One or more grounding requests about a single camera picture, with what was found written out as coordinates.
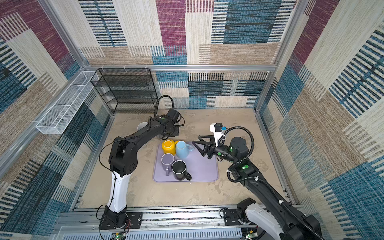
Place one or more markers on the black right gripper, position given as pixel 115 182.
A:
pixel 212 145

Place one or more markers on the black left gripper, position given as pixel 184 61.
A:
pixel 177 127

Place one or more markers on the lavender plastic tray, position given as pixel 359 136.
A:
pixel 201 168

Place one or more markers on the blue floral dotted mug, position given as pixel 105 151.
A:
pixel 142 125

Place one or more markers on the black ceramic mug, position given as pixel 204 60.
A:
pixel 179 169

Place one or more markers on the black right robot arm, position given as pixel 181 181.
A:
pixel 280 219

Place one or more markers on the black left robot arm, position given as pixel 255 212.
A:
pixel 123 162

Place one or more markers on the yellow round mug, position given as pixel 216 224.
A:
pixel 169 146

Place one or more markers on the light blue plain mug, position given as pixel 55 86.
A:
pixel 183 149

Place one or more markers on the lavender ceramic mug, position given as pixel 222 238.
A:
pixel 167 161

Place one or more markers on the black wire shelf rack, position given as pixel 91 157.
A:
pixel 129 90

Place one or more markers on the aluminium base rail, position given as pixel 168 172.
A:
pixel 171 223

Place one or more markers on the white wire mesh basket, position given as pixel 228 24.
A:
pixel 58 117

